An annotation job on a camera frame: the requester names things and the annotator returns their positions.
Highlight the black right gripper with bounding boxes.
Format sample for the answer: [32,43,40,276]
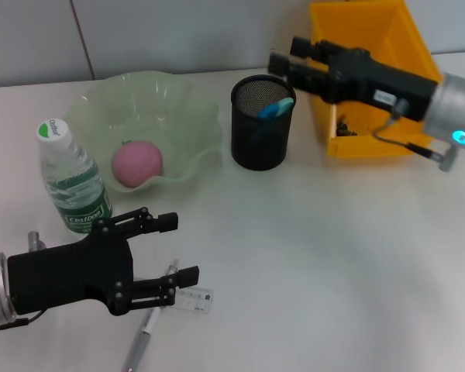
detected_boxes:
[268,36,443,123]

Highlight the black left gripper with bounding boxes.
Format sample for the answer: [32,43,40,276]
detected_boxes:
[6,206,200,316]

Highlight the blue scissors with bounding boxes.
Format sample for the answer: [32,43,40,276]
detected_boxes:
[251,97,295,144]

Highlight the clear plastic ruler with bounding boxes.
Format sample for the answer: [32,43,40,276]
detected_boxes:
[133,277,214,315]

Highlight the dark green plastic wrapper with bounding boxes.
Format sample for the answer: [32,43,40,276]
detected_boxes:
[335,122,360,137]

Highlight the pink peach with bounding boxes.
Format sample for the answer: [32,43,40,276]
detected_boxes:
[111,139,164,190]

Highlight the clear water bottle green label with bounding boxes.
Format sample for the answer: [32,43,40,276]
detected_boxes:
[34,118,113,236]

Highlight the grey white pen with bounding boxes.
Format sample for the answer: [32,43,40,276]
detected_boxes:
[122,258,180,372]

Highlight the black mesh pen holder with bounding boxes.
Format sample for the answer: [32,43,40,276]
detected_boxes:
[230,74,298,171]

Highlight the pale green wavy fruit plate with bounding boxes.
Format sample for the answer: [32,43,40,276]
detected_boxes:
[64,69,226,194]

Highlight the yellow plastic bin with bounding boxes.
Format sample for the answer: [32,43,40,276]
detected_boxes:
[308,0,443,158]

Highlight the silver left gripper connector stud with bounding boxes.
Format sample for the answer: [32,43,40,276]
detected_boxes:
[27,231,47,253]

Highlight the right wrist cable with plug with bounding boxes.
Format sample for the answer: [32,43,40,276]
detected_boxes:
[371,98,460,174]

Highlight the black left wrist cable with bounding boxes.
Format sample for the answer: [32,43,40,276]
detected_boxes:
[0,312,43,330]

